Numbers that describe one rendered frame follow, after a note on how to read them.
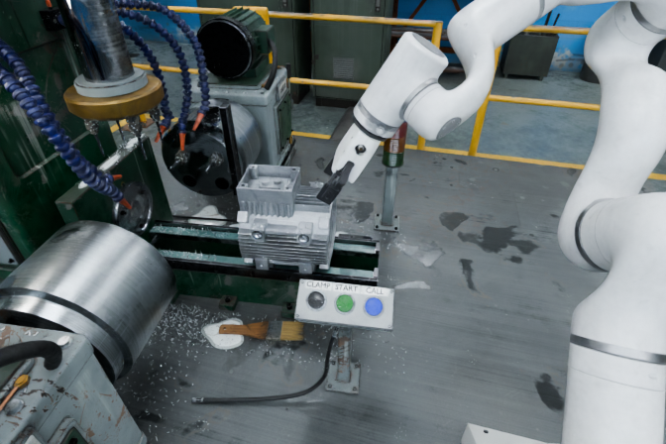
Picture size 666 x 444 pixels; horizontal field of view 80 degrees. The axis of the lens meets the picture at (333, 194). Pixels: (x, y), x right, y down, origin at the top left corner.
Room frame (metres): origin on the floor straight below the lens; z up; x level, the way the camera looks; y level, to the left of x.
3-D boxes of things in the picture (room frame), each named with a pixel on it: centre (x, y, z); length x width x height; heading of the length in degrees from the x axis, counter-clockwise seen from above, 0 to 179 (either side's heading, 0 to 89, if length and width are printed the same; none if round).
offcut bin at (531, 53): (4.87, -2.35, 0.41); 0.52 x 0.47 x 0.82; 76
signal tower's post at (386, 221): (0.99, -0.17, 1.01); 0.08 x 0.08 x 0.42; 82
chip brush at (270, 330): (0.59, 0.17, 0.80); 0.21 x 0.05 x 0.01; 88
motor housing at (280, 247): (0.73, 0.10, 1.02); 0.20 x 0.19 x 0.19; 83
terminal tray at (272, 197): (0.73, 0.14, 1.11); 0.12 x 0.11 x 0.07; 83
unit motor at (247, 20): (1.40, 0.28, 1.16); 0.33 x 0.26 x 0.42; 172
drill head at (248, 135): (1.10, 0.36, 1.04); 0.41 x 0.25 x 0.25; 172
